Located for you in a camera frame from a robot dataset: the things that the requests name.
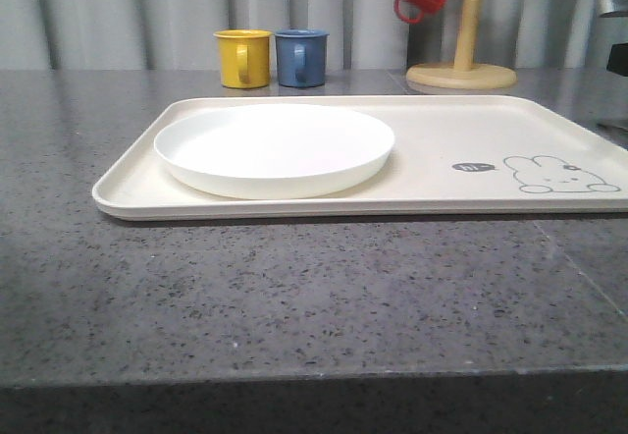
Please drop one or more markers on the white round plate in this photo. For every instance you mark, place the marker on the white round plate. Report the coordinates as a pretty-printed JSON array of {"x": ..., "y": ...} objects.
[{"x": 275, "y": 151}]

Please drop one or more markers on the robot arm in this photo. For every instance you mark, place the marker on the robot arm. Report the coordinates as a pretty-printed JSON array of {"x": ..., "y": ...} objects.
[{"x": 617, "y": 58}]

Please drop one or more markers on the cream rabbit serving tray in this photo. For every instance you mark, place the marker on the cream rabbit serving tray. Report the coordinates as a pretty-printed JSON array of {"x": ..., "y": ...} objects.
[{"x": 453, "y": 154}]

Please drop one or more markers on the blue enamel mug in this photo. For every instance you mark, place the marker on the blue enamel mug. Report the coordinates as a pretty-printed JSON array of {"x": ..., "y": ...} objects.
[{"x": 301, "y": 56}]

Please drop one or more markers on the yellow enamel mug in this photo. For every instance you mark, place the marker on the yellow enamel mug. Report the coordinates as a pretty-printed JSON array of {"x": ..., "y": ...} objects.
[{"x": 244, "y": 57}]

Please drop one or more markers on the wooden mug tree stand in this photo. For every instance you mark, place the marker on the wooden mug tree stand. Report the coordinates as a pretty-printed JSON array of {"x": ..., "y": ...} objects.
[{"x": 463, "y": 72}]

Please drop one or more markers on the grey curtain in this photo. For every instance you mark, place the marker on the grey curtain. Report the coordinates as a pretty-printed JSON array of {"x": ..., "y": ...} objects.
[{"x": 363, "y": 34}]

